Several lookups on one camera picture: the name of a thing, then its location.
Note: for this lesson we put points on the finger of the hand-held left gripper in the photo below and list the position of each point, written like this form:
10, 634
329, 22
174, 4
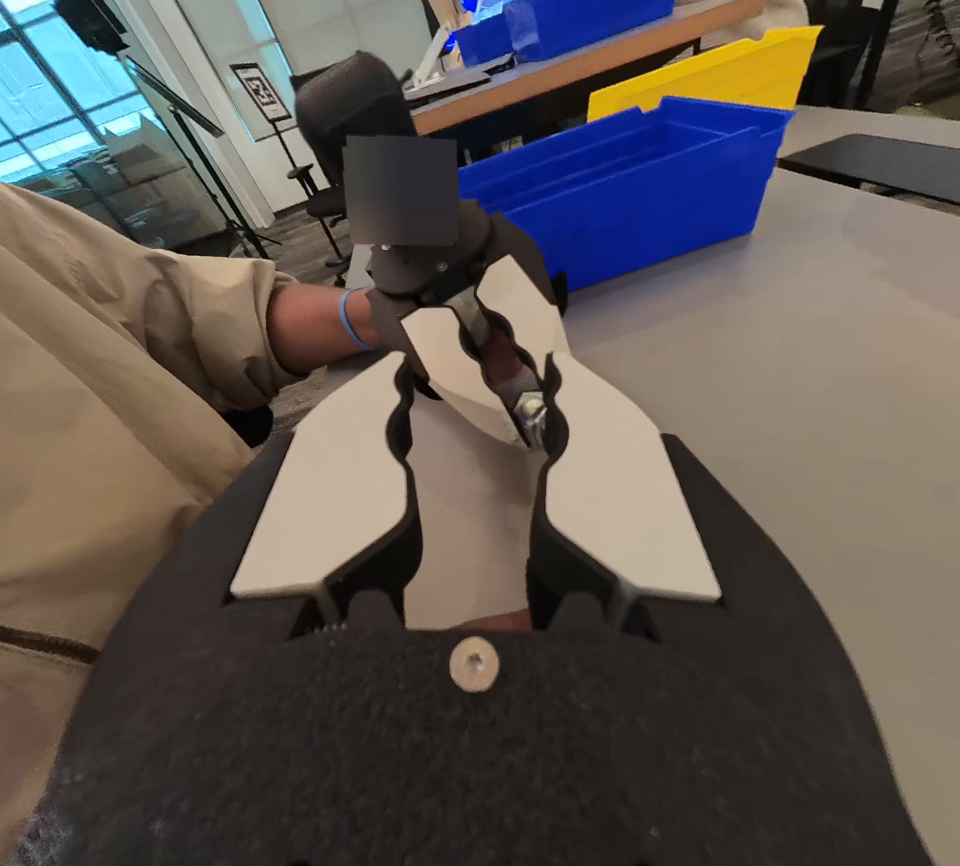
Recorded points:
450, 363
525, 303

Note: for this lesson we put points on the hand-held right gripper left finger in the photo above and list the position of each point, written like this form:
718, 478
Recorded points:
330, 498

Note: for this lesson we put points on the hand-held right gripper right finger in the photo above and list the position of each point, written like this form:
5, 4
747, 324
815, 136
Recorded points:
622, 498

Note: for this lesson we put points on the silver hex bolt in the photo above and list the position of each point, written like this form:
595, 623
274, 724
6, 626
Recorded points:
531, 407

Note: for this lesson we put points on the blue divided plastic bin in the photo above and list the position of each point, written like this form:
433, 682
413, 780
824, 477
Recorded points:
637, 206

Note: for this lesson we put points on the person's left forearm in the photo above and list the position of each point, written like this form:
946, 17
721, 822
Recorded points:
307, 326

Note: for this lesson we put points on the blue wristband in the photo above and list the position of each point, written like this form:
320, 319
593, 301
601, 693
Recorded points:
346, 322

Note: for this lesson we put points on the tag sign on stand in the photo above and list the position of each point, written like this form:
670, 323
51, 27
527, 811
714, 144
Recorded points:
261, 90

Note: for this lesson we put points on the yellow plastic bin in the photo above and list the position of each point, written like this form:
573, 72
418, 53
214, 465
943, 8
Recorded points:
720, 78

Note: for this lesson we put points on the black desk mat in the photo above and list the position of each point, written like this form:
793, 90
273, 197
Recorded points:
877, 165

